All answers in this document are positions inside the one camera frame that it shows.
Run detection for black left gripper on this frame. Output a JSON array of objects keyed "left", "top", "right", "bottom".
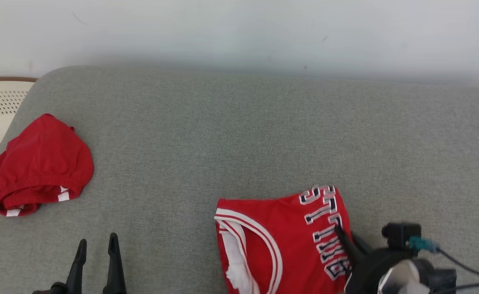
[{"left": 33, "top": 233, "right": 126, "bottom": 294}]

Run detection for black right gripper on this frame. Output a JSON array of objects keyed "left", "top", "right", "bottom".
[{"left": 334, "top": 225, "right": 414, "bottom": 294}]

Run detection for red white basketball jersey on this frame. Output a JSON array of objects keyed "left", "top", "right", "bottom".
[{"left": 215, "top": 186, "right": 352, "bottom": 294}]

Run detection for red shorts white stripes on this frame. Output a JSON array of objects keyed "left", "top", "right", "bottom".
[{"left": 0, "top": 114, "right": 95, "bottom": 217}]

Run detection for black cable teal connector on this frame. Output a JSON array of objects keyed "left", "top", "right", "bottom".
[{"left": 407, "top": 236, "right": 479, "bottom": 294}]

